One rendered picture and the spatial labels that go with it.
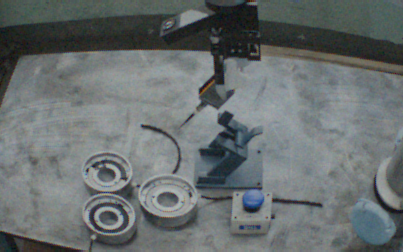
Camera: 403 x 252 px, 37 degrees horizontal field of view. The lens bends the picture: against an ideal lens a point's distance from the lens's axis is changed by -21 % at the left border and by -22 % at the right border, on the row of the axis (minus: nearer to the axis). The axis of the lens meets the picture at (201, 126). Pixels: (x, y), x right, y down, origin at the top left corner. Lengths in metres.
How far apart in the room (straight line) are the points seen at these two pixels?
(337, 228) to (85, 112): 0.61
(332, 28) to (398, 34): 0.39
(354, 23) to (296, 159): 1.64
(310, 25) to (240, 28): 1.85
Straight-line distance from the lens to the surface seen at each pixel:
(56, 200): 1.37
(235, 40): 1.17
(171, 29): 1.19
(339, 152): 1.47
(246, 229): 1.29
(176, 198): 1.34
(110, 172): 1.39
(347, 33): 3.05
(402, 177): 1.04
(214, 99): 1.28
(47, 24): 3.14
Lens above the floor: 1.83
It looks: 44 degrees down
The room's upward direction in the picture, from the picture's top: 1 degrees clockwise
